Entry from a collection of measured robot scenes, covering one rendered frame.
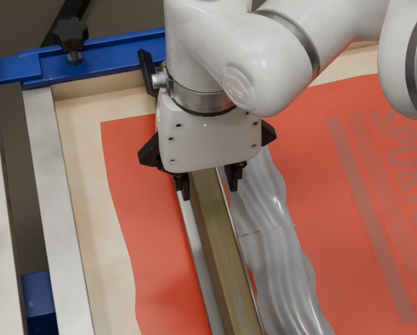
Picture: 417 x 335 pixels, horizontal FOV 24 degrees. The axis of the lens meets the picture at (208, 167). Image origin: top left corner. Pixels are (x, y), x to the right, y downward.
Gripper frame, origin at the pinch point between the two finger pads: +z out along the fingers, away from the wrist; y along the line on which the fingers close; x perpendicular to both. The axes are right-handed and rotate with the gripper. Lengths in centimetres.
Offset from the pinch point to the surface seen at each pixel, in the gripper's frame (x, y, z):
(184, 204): 3.3, -2.0, 10.0
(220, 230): -4.9, 0.3, 3.5
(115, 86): 25.2, -6.6, 12.9
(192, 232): -0.7, -1.9, 10.0
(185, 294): -6.2, -4.0, 14.0
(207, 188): 0.7, 0.2, 3.5
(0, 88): 112, -29, 110
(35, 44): 125, -19, 110
